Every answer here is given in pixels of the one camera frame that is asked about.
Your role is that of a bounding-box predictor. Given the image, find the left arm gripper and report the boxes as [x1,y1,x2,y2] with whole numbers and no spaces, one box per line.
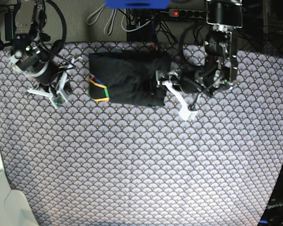
[156,63,233,121]

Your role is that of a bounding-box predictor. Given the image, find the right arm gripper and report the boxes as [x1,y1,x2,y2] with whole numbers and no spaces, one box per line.
[8,47,75,109]

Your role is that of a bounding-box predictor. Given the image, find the white plastic bin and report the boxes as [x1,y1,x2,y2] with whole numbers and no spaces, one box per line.
[0,170,38,226]

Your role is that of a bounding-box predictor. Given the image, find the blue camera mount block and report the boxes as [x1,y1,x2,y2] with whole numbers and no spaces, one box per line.
[105,0,171,9]

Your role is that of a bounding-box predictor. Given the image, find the black power strip red switch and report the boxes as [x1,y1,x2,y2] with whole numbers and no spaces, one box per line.
[168,9,206,19]

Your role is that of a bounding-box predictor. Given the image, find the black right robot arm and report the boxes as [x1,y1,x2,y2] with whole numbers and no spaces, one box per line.
[9,0,80,108]

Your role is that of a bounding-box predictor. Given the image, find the tangle of black cables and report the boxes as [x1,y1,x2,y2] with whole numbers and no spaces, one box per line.
[238,9,283,55]

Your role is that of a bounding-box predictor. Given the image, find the black OpenArm base box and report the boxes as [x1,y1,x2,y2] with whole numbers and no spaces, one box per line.
[258,165,283,226]

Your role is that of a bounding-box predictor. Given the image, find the dark grey T-shirt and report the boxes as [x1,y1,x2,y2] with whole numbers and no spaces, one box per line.
[89,50,172,107]

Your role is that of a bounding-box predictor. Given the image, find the fan-patterned table cloth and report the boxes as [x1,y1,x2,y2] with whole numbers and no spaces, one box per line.
[0,42,283,226]

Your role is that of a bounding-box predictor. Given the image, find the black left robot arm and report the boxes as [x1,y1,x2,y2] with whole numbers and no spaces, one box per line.
[156,0,243,121]

